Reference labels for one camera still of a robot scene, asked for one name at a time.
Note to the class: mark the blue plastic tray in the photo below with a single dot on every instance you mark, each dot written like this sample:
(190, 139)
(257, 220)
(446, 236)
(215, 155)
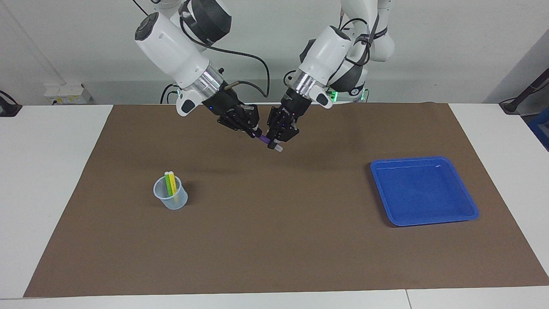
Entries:
(422, 193)

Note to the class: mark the green pen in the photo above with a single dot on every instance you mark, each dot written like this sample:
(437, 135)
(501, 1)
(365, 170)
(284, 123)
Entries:
(168, 184)

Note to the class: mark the clear plastic cup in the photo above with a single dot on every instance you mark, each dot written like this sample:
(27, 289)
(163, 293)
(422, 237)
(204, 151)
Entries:
(176, 201)

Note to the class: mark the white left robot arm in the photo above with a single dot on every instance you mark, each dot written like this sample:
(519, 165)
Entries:
(326, 51)

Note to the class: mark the purple pen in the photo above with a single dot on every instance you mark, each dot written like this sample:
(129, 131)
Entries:
(264, 139)

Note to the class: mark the white power strip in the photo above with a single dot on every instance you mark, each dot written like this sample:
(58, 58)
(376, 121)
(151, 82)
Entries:
(64, 93)

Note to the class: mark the yellow pen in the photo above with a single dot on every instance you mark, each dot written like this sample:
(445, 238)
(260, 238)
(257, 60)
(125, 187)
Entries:
(173, 183)

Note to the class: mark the brown table mat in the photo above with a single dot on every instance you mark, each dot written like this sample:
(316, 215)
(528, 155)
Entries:
(274, 240)

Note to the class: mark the blue crate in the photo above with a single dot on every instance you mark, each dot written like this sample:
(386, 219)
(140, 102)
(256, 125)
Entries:
(541, 128)

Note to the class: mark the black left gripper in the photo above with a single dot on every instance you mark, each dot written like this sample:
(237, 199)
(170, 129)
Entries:
(287, 116)

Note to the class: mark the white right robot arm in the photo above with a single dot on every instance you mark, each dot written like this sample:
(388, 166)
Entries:
(171, 43)

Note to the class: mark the black stand with pole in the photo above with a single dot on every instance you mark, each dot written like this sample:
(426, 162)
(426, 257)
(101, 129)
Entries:
(512, 105)

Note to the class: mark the black table clamp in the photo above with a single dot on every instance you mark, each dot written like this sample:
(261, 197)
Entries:
(8, 109)

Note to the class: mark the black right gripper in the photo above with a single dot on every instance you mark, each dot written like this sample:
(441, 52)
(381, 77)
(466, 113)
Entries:
(233, 113)

